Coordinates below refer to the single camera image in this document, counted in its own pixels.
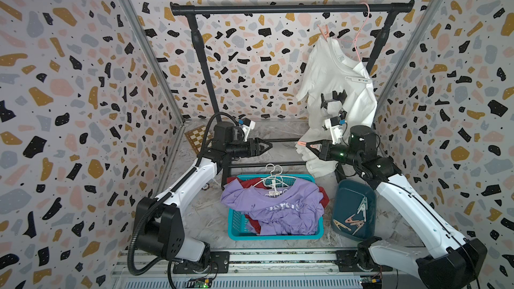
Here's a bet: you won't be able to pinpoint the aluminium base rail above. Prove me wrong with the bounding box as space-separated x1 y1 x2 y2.
107 248 424 288

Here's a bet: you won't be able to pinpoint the purple garment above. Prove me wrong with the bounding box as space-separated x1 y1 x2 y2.
220 177 325 236

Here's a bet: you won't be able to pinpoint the pink wire hanger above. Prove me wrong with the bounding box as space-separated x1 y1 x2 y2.
338 2 371 62

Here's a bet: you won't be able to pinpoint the teal laundry basket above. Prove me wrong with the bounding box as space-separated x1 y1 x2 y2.
226 174 329 241

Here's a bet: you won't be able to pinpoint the dark teal clothespin bin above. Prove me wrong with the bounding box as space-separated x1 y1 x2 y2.
331 179 377 242

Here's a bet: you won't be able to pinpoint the white plastic hangers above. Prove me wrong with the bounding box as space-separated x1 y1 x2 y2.
253 163 297 198

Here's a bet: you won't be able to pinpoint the dark grey clothes rack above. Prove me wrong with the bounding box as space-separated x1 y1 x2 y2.
169 0 416 189

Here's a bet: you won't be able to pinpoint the aluminium corner profile right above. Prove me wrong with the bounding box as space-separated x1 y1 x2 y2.
374 0 444 120

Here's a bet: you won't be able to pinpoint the white printed t-shirt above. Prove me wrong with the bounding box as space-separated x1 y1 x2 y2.
296 38 377 177

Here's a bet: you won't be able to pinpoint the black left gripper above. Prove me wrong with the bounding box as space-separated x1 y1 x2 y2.
226 138 273 160

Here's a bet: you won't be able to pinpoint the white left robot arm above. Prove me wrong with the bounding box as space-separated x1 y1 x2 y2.
127 120 273 275

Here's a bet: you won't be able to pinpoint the wooden chessboard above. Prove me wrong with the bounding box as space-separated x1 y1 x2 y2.
185 125 206 155

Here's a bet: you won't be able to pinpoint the red garment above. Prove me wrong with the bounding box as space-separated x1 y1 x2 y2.
226 175 330 234

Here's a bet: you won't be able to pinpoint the black corrugated cable conduit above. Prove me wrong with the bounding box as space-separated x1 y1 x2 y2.
126 112 242 276

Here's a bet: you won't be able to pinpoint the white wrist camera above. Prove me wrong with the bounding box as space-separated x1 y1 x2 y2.
324 116 347 143
238 118 256 142

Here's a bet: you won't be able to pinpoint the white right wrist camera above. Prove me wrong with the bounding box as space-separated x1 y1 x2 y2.
324 116 347 143

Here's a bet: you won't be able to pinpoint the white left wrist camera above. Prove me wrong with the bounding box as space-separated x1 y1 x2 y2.
238 118 256 142

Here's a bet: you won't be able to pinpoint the aluminium corner profile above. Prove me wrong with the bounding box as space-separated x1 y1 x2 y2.
374 0 444 120
119 0 185 126

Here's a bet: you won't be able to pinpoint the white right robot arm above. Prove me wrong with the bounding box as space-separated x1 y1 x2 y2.
304 125 487 288

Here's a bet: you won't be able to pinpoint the aluminium corner profile left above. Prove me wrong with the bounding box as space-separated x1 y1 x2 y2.
119 0 185 126

